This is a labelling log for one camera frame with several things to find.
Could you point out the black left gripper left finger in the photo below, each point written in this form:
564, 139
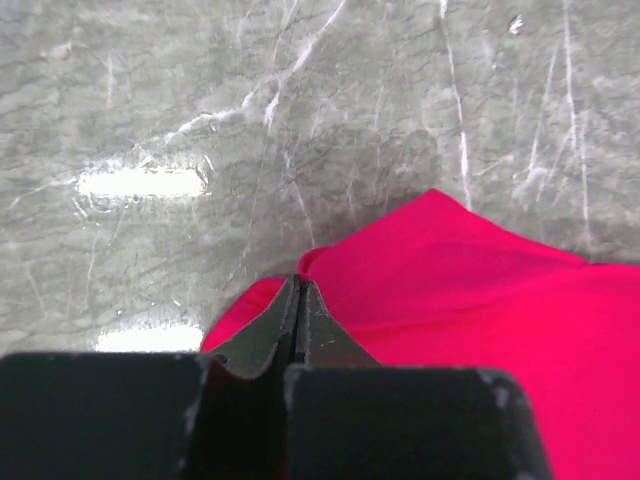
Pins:
214, 415

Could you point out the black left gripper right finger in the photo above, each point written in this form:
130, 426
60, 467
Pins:
351, 418

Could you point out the hot pink t-shirt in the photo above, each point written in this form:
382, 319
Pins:
434, 285

